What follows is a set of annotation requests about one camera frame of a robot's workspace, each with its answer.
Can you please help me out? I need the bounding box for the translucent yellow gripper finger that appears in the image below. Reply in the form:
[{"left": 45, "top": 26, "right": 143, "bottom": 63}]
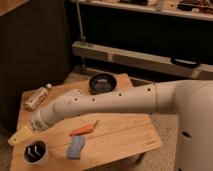
[{"left": 8, "top": 125, "right": 34, "bottom": 146}]

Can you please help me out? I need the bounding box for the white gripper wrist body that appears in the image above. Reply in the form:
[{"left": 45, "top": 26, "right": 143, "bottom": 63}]
[{"left": 30, "top": 113, "right": 45, "bottom": 131}]

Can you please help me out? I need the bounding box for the orange pepper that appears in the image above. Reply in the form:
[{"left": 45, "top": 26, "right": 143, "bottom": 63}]
[{"left": 69, "top": 121, "right": 98, "bottom": 137}]

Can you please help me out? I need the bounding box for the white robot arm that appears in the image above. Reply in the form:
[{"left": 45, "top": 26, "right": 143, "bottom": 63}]
[{"left": 8, "top": 80, "right": 213, "bottom": 171}]

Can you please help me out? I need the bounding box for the black ceramic bowl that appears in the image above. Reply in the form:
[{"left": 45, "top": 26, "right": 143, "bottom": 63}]
[{"left": 89, "top": 73, "right": 117, "bottom": 94}]

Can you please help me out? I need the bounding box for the white plastic bottle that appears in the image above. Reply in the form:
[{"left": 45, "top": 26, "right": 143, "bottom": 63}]
[{"left": 24, "top": 83, "right": 52, "bottom": 111}]

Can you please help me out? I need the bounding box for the blue sponge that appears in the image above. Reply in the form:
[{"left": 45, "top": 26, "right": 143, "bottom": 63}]
[{"left": 67, "top": 136, "right": 86, "bottom": 160}]

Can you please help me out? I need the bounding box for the wooden table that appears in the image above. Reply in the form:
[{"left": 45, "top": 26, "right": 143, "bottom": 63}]
[{"left": 9, "top": 73, "right": 163, "bottom": 171}]

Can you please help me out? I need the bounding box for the metal shelf rack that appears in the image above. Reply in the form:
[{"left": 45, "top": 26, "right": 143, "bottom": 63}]
[{"left": 68, "top": 0, "right": 213, "bottom": 79}]

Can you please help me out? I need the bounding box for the black handle object on shelf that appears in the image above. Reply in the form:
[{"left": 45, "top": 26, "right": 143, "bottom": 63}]
[{"left": 170, "top": 58, "right": 201, "bottom": 68}]

